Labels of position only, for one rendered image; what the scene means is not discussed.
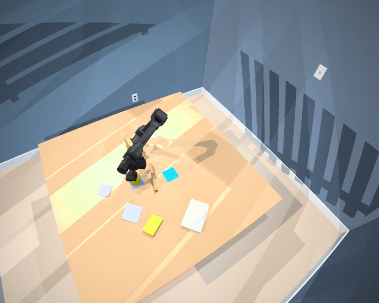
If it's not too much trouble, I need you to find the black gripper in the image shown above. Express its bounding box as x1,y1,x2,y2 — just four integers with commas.
125,164,138,181

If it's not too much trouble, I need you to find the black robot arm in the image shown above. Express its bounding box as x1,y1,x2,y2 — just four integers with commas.
117,108,168,174

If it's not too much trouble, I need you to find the yellow block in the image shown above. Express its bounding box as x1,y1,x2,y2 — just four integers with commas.
142,214,163,237

